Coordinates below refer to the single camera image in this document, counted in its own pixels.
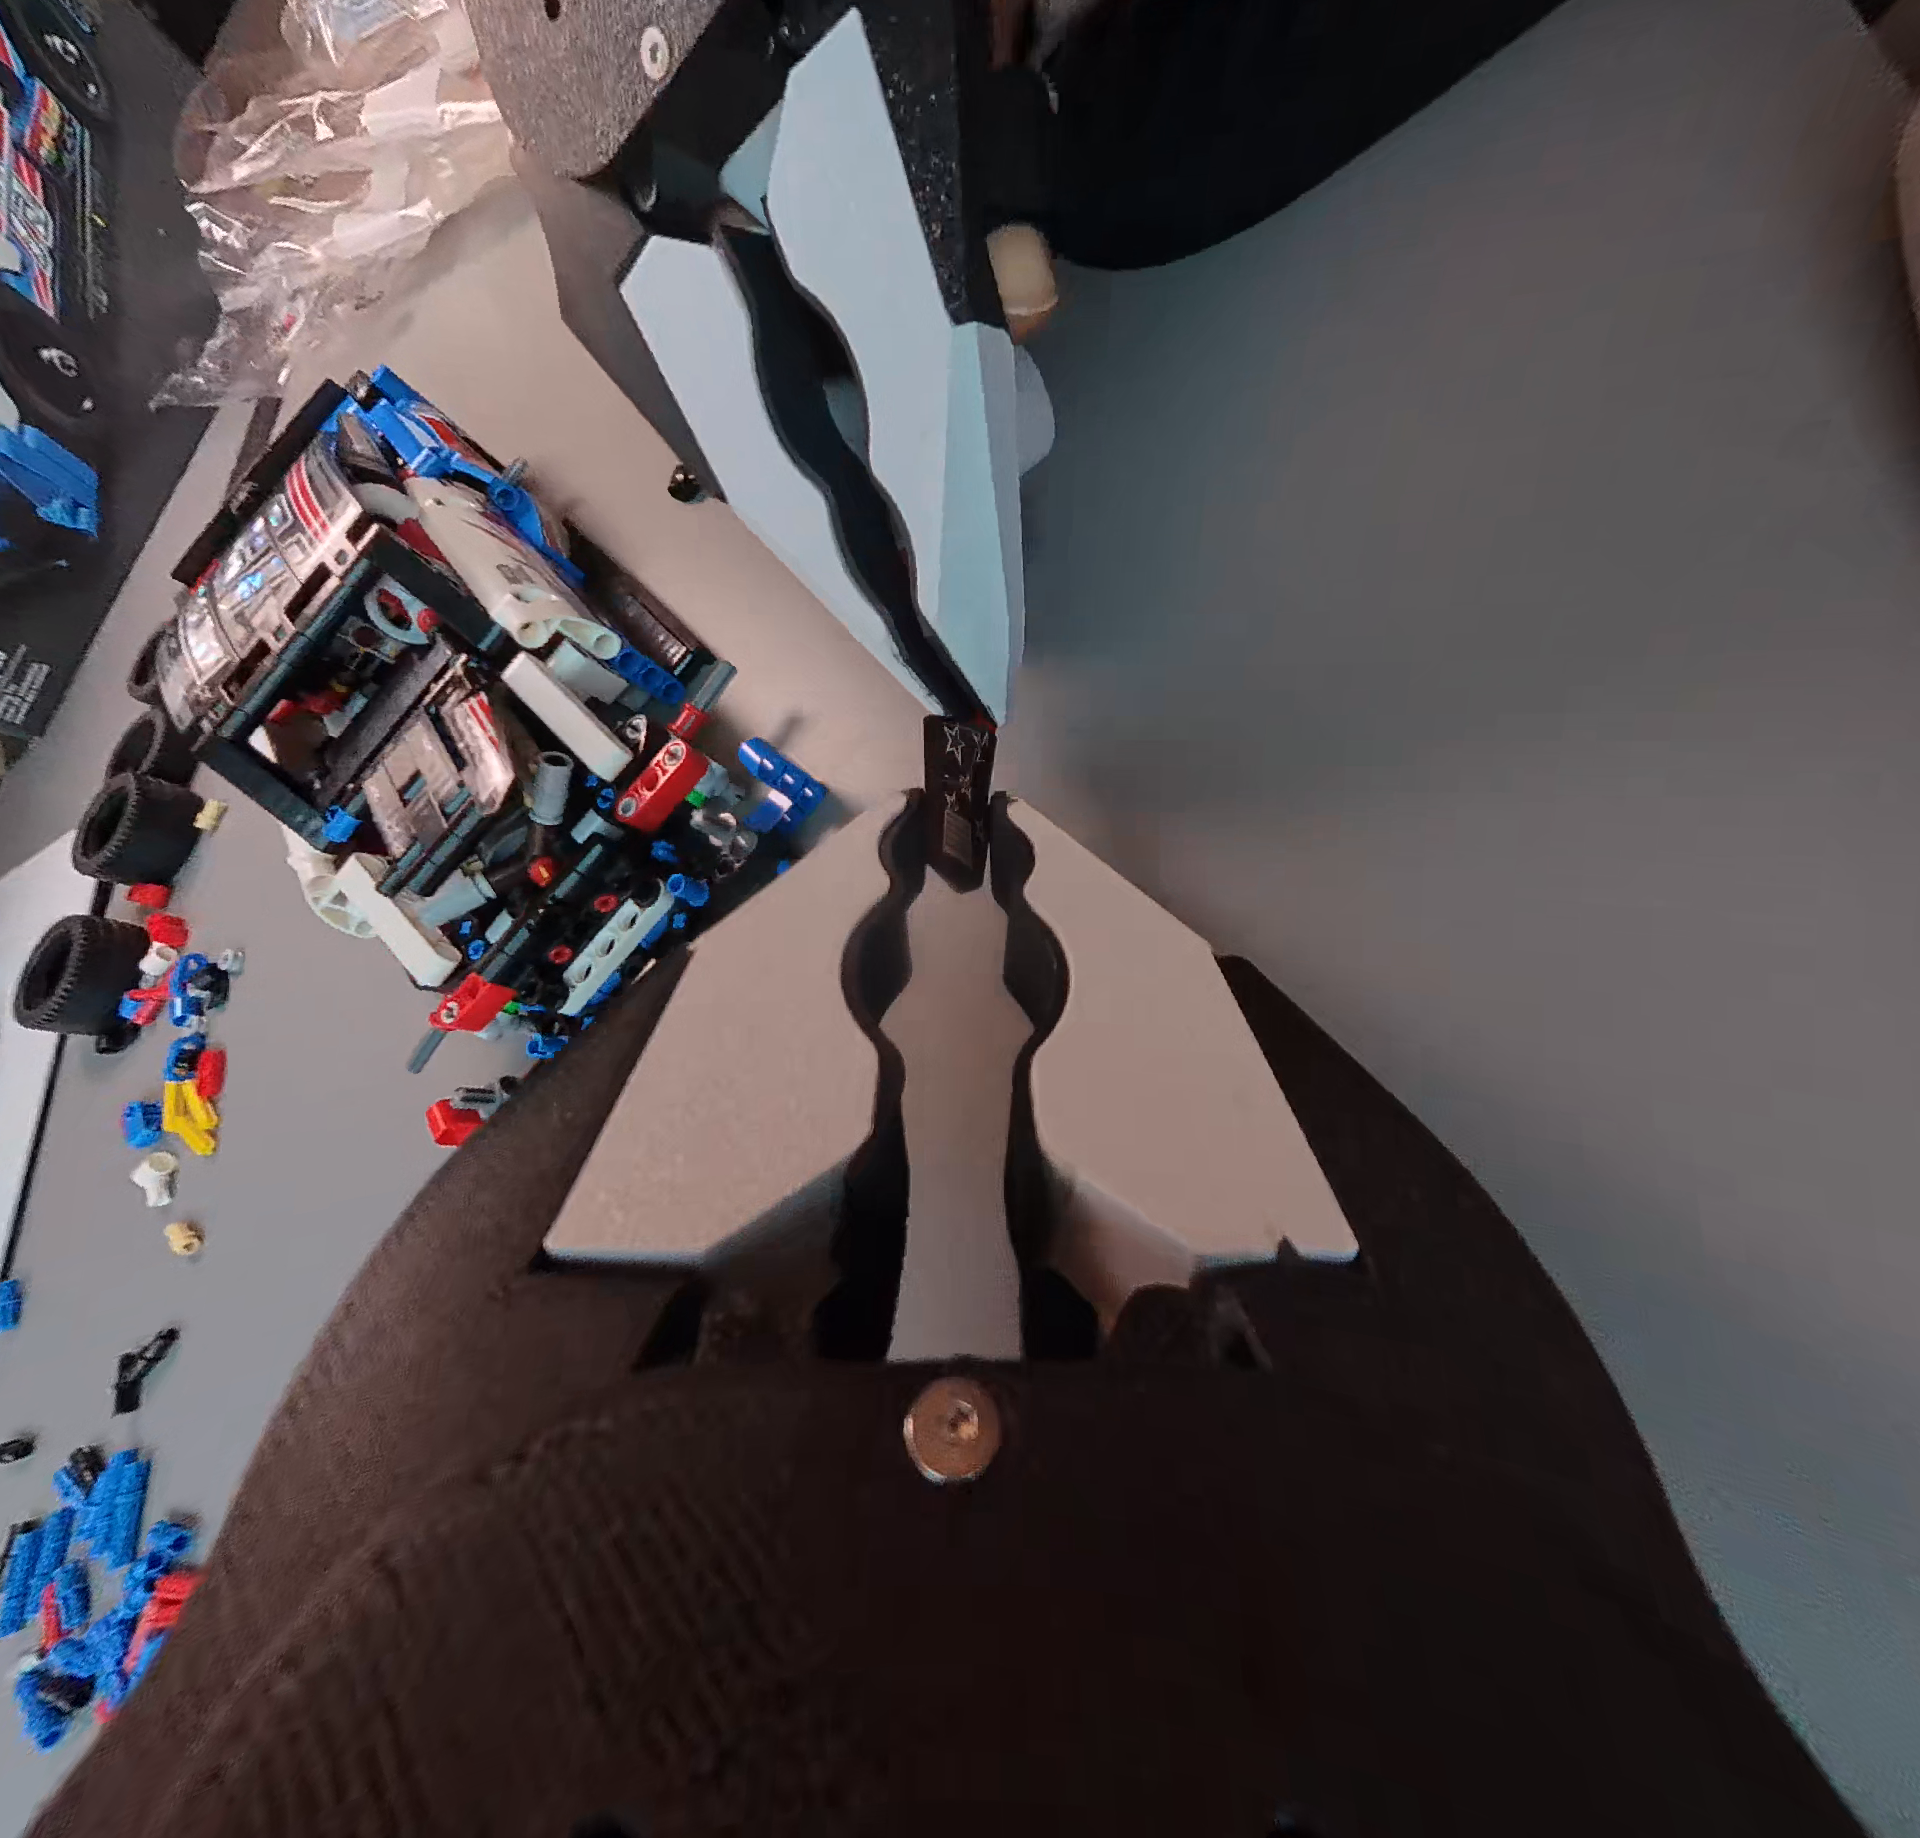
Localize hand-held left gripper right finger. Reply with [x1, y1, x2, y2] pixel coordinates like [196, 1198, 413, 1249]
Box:
[982, 792, 1363, 1346]

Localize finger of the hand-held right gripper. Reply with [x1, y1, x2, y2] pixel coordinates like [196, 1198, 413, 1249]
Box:
[618, 210, 978, 722]
[762, 5, 1053, 730]

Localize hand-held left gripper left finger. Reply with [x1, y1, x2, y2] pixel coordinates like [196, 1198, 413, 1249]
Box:
[542, 788, 924, 1352]

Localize black toy brick part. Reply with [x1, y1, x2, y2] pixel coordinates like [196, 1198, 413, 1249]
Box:
[924, 713, 1001, 897]

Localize person's right hand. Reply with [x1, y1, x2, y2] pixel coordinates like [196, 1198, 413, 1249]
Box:
[982, 225, 1063, 341]

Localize crumpled clear plastic bags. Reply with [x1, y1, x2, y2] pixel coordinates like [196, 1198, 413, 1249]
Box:
[151, 0, 521, 416]

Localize toy brick race car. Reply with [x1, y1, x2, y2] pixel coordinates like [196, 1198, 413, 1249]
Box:
[126, 365, 831, 1155]

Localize pile of mixed colour bricks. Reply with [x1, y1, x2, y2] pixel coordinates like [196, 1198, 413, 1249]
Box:
[120, 900, 250, 1159]

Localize printed toy car box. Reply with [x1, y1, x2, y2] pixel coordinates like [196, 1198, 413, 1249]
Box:
[0, 0, 205, 776]

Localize pile of blue brick pins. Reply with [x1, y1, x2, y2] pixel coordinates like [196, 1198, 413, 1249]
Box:
[0, 1440, 205, 1759]

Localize person's beige sweatshirt torso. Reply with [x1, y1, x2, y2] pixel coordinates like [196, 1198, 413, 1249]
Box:
[1852, 0, 1920, 431]

